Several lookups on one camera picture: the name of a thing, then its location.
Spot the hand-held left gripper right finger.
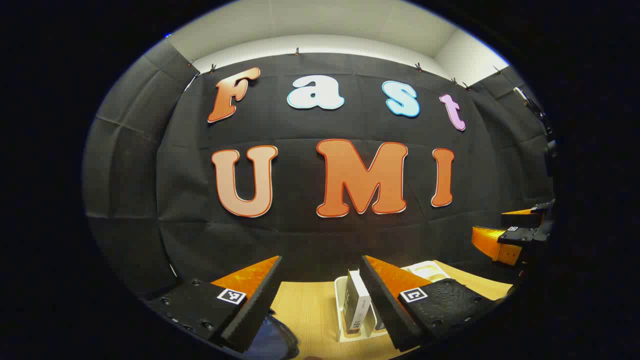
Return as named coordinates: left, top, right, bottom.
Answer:
left=359, top=255, right=507, bottom=351

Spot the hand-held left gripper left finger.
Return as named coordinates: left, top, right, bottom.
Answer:
left=145, top=255, right=284, bottom=354

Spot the black book with white back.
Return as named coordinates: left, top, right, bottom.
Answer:
left=342, top=269, right=374, bottom=337

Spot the blue schoolbag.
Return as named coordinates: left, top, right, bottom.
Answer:
left=245, top=310, right=300, bottom=360

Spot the white bookshelf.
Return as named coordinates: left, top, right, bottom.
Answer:
left=334, top=260, right=451, bottom=343

